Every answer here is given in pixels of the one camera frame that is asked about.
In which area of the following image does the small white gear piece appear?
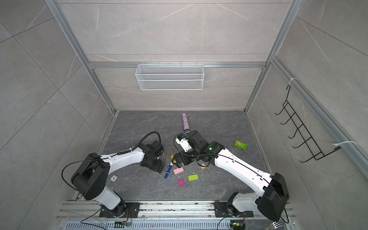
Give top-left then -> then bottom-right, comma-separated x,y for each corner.
110,175 -> 118,182

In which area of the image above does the blue white marker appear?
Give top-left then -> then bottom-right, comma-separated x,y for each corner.
164,162 -> 173,179

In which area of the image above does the green circuit board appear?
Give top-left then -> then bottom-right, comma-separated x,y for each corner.
230,220 -> 245,230

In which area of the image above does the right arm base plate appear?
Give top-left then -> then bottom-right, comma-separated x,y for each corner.
213,201 -> 254,218

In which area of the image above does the pink block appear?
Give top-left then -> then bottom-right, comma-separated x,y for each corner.
173,168 -> 184,175

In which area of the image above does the black wire hook rack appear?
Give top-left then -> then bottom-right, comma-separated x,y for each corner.
275,85 -> 341,163

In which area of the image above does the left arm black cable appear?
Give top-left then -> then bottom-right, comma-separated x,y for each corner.
61,131 -> 162,192

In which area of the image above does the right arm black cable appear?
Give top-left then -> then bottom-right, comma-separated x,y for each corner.
173,133 -> 289,224

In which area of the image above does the white wire mesh basket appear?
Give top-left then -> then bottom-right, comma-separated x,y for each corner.
135,64 -> 205,91

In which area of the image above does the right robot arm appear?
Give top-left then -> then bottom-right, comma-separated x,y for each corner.
173,130 -> 289,221

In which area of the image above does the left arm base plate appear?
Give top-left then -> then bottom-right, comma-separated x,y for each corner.
99,202 -> 140,218

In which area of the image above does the metal fork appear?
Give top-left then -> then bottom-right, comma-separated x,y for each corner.
269,221 -> 285,230

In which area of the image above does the glitter sprinkle tube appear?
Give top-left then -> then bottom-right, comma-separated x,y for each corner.
182,113 -> 190,134

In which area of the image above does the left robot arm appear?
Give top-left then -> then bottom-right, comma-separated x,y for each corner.
71,140 -> 164,211

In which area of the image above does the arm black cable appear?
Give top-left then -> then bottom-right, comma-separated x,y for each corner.
61,131 -> 162,192
173,133 -> 289,224

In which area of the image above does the lime green block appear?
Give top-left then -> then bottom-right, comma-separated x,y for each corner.
188,174 -> 199,182

